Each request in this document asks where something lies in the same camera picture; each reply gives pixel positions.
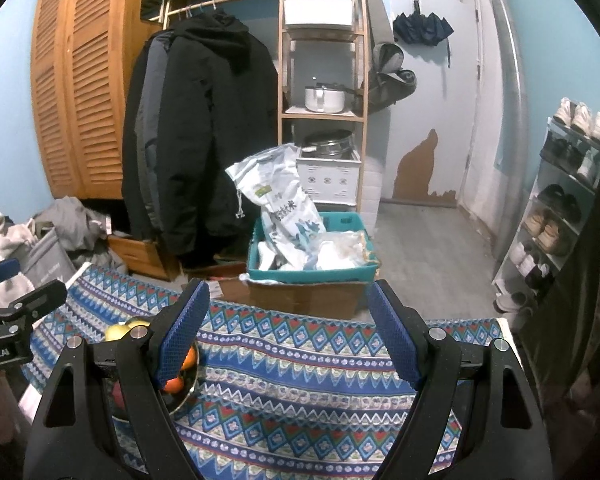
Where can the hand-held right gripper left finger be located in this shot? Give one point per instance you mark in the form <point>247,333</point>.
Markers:
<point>180,340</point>

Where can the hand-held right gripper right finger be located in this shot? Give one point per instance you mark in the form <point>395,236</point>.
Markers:
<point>397,340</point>

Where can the large orange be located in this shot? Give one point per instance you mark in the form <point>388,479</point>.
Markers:
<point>190,357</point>

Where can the dark green glass plate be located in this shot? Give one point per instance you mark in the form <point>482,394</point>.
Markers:
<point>190,381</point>

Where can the yellow lemon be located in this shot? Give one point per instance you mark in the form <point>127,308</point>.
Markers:
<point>116,332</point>
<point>139,321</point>

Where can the small tangerine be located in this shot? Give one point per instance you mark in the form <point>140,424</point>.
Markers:
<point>174,385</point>

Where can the red apple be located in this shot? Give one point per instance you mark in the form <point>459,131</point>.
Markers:
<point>117,395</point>

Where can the white fleece garment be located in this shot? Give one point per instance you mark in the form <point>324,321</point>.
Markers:
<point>5,245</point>

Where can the grey tote bag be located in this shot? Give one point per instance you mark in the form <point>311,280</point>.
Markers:
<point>45,265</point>

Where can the flat cardboard box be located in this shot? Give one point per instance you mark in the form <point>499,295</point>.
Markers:
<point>227,271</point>

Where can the grey clothes pile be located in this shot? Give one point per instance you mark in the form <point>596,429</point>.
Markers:
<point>70,220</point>

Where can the wooden drawer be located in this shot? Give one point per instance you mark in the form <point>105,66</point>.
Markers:
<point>140,255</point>

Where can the blue patterned tablecloth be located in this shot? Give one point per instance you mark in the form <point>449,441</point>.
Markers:
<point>305,360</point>

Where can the large cardboard box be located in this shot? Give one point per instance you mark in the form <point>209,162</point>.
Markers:
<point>305,297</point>

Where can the clear plastic bag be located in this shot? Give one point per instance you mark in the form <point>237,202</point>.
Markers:
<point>340,250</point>

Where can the teal plastic crate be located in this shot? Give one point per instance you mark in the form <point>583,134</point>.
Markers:
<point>305,275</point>

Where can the white printed rice bag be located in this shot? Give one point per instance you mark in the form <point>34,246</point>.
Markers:
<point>280,200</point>

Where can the white perforated basket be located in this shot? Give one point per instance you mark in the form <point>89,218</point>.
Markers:
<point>330,180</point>

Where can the wooden louvered wardrobe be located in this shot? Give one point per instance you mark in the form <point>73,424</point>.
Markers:
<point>80,110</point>

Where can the black hooded coat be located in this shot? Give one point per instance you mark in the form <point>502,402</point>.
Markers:
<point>205,135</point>

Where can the steel pot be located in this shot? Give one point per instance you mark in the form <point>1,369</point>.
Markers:
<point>330,142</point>

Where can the grey jacket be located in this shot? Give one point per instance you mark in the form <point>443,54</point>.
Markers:
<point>147,125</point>

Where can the white door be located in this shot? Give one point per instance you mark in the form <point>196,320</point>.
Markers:
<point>445,110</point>

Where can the grey backpack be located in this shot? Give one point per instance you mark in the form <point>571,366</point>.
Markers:
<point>390,80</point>

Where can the wooden shelf unit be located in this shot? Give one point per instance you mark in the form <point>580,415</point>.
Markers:
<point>282,85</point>

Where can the shoe rack with shoes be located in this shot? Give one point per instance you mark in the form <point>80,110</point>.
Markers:
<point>580,115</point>

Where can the dark folded umbrella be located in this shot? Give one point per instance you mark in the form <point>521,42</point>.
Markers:
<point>420,27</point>

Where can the dark long bag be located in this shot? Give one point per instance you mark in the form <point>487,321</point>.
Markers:
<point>377,5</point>

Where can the white storage bin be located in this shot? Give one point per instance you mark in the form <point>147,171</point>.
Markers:
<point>320,10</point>

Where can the metal duct pipe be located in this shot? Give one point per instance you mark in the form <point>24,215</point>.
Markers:
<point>507,110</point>

